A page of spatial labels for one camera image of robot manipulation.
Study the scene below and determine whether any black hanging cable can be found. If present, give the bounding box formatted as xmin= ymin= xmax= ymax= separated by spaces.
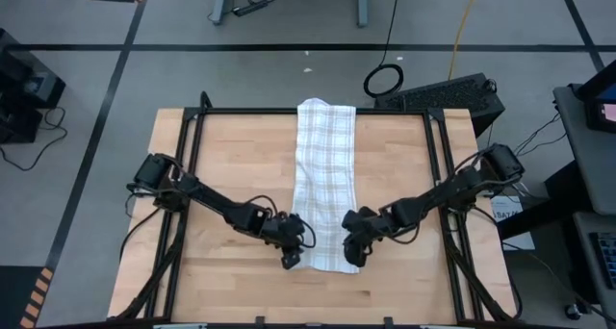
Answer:
xmin=362 ymin=0 xmax=406 ymax=100

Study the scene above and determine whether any grey metal desk leg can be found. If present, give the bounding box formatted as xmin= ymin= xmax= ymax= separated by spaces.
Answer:
xmin=208 ymin=0 xmax=233 ymax=27
xmin=354 ymin=0 xmax=375 ymax=29

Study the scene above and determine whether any long yellow hanging cable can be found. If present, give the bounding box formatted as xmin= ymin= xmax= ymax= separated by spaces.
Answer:
xmin=447 ymin=0 xmax=482 ymax=82

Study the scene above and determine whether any black table frame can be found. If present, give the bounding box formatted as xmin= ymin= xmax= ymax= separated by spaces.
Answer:
xmin=114 ymin=90 xmax=525 ymax=329

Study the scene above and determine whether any black keyboard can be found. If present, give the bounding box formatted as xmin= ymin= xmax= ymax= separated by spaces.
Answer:
xmin=589 ymin=230 xmax=616 ymax=291

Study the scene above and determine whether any white paper sheet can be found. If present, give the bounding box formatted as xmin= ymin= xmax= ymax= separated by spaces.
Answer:
xmin=489 ymin=195 xmax=537 ymax=252

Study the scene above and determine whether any black power strip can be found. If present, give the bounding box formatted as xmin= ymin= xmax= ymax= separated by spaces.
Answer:
xmin=232 ymin=0 xmax=270 ymax=18

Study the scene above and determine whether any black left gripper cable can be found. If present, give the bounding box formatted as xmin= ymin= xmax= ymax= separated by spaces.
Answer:
xmin=294 ymin=216 xmax=318 ymax=250

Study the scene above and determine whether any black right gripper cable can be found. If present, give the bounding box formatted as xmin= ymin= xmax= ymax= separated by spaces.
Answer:
xmin=387 ymin=220 xmax=424 ymax=247

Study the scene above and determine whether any black equipment box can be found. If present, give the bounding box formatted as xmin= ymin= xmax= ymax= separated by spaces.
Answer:
xmin=0 ymin=28 xmax=67 ymax=146

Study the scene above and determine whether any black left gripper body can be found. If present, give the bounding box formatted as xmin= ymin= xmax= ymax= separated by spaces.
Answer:
xmin=262 ymin=212 xmax=309 ymax=253

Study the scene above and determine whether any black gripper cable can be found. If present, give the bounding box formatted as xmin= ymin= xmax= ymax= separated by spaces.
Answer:
xmin=387 ymin=220 xmax=424 ymax=247
xmin=294 ymin=216 xmax=318 ymax=250

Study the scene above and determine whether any black desk base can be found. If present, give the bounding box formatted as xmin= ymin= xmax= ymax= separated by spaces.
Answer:
xmin=495 ymin=160 xmax=594 ymax=241

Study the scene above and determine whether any white beige plaid towel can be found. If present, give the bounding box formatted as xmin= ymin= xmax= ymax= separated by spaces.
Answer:
xmin=290 ymin=96 xmax=361 ymax=275

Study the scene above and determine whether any black tablet screen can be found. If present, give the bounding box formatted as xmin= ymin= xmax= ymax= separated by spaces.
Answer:
xmin=575 ymin=59 xmax=616 ymax=136

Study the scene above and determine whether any grey desk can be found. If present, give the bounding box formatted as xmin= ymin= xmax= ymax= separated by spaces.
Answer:
xmin=552 ymin=82 xmax=616 ymax=218
xmin=571 ymin=211 xmax=616 ymax=307

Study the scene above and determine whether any black computer tower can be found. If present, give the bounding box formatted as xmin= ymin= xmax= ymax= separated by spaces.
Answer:
xmin=373 ymin=72 xmax=506 ymax=139

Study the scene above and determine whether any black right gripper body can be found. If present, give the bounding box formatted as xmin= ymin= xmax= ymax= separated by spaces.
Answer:
xmin=341 ymin=206 xmax=394 ymax=241

